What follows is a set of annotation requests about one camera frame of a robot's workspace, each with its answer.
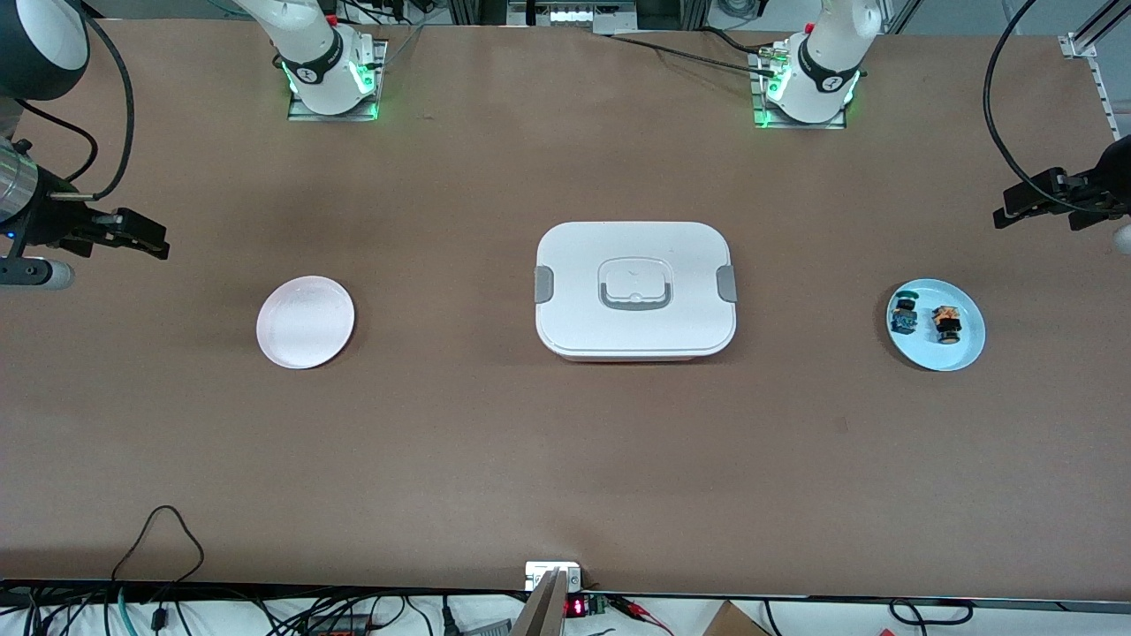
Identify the aluminium corner bracket rail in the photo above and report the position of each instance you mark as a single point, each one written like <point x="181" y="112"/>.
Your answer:
<point x="1078" y="46"/>

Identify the orange push-button switch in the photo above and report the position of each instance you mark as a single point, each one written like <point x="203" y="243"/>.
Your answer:
<point x="948" y="334"/>

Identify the white lunch box grey clips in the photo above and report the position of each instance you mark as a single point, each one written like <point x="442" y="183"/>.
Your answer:
<point x="583" y="265"/>

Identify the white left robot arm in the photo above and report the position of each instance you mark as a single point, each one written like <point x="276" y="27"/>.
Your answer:
<point x="822" y="71"/>

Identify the brown cardboard piece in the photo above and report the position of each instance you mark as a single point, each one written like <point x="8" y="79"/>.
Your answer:
<point x="733" y="623"/>

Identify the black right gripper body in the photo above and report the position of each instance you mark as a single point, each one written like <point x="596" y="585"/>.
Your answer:
<point x="49" y="224"/>

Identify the white round plate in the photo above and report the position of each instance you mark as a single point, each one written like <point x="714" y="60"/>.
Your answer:
<point x="305" y="322"/>

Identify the grey metal frame rail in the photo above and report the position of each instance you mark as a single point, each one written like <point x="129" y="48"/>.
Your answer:
<point x="574" y="13"/>

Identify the light blue round plate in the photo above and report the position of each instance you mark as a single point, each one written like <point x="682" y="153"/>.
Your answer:
<point x="967" y="344"/>

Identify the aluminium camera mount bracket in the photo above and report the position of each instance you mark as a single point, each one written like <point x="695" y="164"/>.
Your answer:
<point x="543" y="614"/>

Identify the red digit display board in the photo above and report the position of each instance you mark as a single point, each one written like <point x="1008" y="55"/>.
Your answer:
<point x="576" y="608"/>

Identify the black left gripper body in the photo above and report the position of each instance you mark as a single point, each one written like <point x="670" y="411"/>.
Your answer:
<point x="1106" y="198"/>

